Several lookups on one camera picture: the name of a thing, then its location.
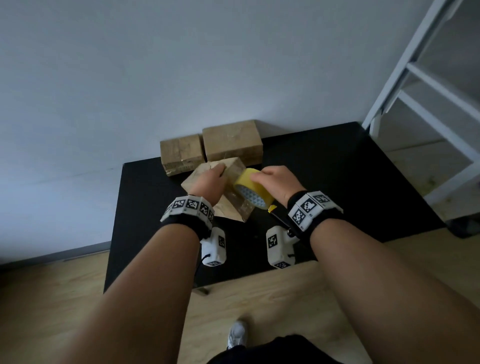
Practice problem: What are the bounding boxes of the white metal shelf frame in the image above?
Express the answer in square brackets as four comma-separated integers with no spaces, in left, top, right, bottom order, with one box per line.
[361,0,480,222]

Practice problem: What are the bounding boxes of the small cardboard box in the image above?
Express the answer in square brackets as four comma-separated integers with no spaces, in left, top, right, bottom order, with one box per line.
[160,133,206,177]

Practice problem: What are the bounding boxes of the tall cardboard box square hole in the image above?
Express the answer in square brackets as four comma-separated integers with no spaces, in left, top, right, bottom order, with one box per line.
[202,119,264,167]

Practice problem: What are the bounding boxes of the yellow tape roll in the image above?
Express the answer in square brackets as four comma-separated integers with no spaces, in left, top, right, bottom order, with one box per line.
[233,167,277,211]

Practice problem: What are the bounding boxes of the person's left hand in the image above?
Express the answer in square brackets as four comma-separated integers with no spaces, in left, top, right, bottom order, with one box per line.
[188,163,230,207]

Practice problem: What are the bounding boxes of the black marker wristband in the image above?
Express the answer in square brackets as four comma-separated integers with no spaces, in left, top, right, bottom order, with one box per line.
[160,194,217,241]
[286,190,344,241]

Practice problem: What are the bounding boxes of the person's right hand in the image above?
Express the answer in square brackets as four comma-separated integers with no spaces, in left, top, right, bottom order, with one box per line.
[250,165,307,207]

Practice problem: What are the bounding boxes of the person's left forearm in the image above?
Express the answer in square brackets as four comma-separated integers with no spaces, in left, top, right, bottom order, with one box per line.
[59,224,202,364]

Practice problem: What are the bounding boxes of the black yellow utility knife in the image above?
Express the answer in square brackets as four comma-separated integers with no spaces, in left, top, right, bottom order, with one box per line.
[267,204,292,230]

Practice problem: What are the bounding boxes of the person's right forearm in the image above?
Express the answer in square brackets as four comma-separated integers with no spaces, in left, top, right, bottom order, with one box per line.
[310,218,480,364]

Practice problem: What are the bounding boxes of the white left sneaker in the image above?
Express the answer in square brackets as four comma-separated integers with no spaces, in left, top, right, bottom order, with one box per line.
[226,320,248,350]

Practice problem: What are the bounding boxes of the wide cardboard box torn flap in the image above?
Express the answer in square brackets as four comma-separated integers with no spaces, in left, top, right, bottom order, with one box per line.
[181,156,256,223]

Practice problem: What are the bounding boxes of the black shorts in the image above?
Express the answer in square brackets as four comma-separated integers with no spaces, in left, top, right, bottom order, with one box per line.
[206,334,344,364]

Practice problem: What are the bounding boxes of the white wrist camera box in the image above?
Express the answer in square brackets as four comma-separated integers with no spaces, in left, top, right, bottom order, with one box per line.
[265,225,299,270]
[200,226,228,268]

